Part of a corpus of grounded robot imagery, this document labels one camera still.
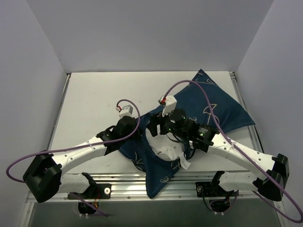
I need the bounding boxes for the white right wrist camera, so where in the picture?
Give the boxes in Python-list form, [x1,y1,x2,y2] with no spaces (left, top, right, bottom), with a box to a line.
[158,95,177,117]

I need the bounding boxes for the aluminium rail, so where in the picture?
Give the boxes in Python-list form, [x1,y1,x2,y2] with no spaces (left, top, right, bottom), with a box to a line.
[229,72,264,153]
[47,73,71,150]

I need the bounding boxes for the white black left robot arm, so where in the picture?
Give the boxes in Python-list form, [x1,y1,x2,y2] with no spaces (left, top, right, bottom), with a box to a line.
[23,116,142,203]

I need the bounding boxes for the aluminium front rail frame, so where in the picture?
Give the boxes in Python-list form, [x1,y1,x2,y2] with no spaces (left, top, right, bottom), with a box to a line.
[26,172,290,227]

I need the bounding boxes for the aluminium left side rail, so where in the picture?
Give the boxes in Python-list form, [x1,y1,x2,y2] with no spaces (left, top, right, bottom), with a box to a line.
[47,73,71,150]

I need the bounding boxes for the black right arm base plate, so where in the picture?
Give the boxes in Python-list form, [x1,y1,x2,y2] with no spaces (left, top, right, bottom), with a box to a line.
[195,181,237,198]

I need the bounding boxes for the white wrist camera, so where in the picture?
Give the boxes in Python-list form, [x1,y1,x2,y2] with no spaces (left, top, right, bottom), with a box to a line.
[116,105,133,119]
[158,95,177,117]

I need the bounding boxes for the aluminium right side rail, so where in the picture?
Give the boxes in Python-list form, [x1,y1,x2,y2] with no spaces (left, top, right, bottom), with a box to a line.
[229,72,264,153]

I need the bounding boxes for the white pillow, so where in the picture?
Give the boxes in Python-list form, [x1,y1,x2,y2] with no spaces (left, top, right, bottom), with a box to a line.
[145,129,191,170]

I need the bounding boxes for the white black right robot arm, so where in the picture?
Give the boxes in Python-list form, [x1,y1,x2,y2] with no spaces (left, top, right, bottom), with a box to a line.
[147,108,289,201]

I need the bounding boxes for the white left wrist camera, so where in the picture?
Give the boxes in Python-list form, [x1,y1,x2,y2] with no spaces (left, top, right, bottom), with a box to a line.
[116,105,133,119]

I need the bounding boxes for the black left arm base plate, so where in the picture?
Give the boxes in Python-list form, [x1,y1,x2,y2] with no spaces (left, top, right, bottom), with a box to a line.
[74,183,112,200]

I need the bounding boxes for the blue pillowcase with gold script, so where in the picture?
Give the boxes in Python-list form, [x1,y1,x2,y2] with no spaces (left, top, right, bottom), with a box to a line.
[119,70,248,199]

